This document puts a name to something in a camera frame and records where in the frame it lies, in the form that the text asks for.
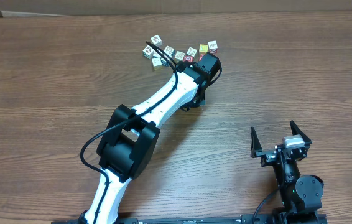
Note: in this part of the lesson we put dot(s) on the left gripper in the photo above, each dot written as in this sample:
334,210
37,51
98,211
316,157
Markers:
198,99

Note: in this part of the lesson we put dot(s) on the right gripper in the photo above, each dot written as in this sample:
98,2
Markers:
268,156

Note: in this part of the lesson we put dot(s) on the yellow sided gift block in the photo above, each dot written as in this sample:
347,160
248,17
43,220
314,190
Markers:
156,63

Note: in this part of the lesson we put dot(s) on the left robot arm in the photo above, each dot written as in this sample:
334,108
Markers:
127,144

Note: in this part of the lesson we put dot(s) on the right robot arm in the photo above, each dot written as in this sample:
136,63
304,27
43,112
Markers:
301,195

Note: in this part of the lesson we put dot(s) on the red face wooden block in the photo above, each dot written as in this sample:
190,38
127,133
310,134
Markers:
188,58

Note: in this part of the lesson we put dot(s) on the red letter wooden block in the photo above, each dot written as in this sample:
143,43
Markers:
201,56

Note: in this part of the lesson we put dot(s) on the white tilted picture block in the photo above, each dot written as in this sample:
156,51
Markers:
191,52

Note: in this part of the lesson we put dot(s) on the sailboat blue wooden block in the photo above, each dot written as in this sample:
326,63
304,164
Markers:
164,62

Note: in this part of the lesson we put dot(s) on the yellow top wooden block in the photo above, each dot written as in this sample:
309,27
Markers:
203,48

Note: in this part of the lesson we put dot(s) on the far right white block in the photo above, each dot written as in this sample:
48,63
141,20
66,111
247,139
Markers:
212,47

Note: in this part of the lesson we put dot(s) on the blue sided picture block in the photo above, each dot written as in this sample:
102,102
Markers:
169,51

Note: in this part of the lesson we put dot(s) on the ice cream wooden block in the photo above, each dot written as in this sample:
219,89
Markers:
156,55

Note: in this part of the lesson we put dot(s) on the soccer ball wooden block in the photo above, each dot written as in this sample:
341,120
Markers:
148,52

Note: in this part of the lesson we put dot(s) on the top red picture block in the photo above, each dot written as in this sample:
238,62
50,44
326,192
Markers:
156,40

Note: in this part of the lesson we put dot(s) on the cardboard panel at back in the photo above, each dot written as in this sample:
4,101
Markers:
118,7

